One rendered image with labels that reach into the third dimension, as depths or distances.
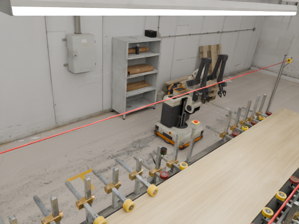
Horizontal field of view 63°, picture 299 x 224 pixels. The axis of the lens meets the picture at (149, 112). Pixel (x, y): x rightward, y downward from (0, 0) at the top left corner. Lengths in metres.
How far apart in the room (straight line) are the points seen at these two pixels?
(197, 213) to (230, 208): 0.28
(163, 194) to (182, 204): 0.17
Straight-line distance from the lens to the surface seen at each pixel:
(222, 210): 2.15
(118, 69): 4.77
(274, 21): 9.76
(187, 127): 4.39
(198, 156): 2.97
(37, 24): 4.15
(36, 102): 4.44
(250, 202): 2.32
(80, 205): 1.97
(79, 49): 4.22
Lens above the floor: 2.41
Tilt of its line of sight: 27 degrees down
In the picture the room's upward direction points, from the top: 5 degrees clockwise
